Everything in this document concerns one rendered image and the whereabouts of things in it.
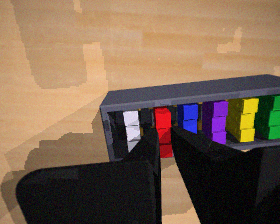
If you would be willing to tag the white fuse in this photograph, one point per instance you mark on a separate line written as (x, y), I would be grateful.
(132, 127)

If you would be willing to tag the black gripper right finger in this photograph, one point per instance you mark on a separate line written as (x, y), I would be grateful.
(226, 185)

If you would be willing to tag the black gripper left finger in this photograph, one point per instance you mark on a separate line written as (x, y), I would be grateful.
(126, 189)

